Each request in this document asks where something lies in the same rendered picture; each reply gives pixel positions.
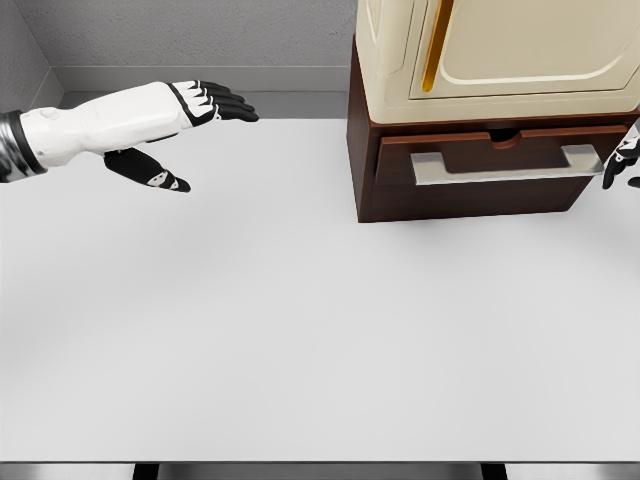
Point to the dark brown wooden cabinet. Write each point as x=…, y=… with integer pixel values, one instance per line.
x=361, y=150

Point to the brown wooden drawer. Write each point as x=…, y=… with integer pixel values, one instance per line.
x=480, y=156

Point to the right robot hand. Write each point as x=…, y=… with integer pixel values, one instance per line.
x=624, y=156

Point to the cream cabinet door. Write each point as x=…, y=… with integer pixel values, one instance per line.
x=530, y=45

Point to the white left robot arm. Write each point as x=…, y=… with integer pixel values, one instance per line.
x=50, y=132

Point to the cream cabinet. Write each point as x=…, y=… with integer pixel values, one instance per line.
x=385, y=55

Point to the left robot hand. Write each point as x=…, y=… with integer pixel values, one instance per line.
x=140, y=112

